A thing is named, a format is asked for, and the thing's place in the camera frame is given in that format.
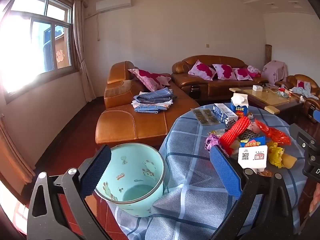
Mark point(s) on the mint green cartoon bin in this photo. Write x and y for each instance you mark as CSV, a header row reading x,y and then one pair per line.
x,y
140,165

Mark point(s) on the pink cloth-covered chair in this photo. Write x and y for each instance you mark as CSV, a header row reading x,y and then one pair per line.
x,y
275,71

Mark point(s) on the sliding glass window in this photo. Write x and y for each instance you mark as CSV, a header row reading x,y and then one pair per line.
x,y
60,42

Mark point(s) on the black patterned wrapper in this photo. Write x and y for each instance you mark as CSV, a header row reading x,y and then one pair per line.
x,y
248,135

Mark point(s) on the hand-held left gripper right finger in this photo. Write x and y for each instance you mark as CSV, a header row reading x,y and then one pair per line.
x,y
225,170

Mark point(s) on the blue yellow packet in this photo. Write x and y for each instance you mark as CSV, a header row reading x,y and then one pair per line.
x,y
251,143

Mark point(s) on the light blue cloth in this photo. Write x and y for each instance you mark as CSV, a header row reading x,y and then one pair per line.
x,y
303,92

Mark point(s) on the white red printed box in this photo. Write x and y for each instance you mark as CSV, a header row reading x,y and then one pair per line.
x,y
252,158

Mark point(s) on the pink floral cloth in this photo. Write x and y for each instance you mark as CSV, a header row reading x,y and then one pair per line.
x,y
253,70

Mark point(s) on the red plastic bag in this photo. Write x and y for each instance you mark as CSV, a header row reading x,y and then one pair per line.
x,y
275,132

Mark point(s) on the brown leather chaise sofa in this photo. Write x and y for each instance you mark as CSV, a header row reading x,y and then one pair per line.
x,y
130,125

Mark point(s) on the blue white long carton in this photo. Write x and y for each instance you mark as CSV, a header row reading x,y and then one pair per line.
x,y
225,113

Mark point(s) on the red foam net sleeve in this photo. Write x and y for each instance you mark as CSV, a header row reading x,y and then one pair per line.
x,y
235,132

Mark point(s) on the gold patterned snack packet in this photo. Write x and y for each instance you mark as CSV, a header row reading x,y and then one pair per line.
x,y
205,117

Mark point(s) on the yellow wrapper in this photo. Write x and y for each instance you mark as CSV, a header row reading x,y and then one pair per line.
x,y
275,155

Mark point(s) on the white wall air conditioner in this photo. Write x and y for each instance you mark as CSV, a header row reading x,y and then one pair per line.
x,y
113,3

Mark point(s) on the pink floral pillow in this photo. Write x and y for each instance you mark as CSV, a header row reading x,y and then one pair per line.
x,y
150,78
301,83
241,73
225,72
202,70

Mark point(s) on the purple crumpled wrapper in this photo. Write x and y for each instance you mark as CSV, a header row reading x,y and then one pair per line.
x,y
212,141

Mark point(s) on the brown leather armchair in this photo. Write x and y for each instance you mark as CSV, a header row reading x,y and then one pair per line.
x,y
295,78

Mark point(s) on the small white box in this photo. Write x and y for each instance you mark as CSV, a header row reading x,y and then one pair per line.
x,y
257,88

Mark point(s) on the blue white milk carton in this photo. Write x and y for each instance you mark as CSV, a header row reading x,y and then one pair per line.
x,y
238,107

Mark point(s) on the brown leather three-seat sofa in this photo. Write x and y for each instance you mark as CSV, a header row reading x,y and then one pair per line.
x,y
220,86

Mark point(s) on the small gold wrapper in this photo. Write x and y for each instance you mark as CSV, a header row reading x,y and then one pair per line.
x,y
217,132

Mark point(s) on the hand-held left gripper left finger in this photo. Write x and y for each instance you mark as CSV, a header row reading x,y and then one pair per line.
x,y
97,170

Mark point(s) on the glass-top wooden coffee table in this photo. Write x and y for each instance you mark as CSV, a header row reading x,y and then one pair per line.
x,y
265,98

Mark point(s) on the folded blue plaid bedsheets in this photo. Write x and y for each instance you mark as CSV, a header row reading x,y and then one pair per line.
x,y
152,97

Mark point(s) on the beige rolled mat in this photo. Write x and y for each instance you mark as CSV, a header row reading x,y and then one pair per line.
x,y
268,55

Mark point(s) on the blue plaid tablecloth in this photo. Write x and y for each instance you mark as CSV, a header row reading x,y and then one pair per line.
x,y
190,155

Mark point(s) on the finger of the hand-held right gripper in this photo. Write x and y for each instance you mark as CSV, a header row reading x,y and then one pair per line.
x,y
316,116
303,140

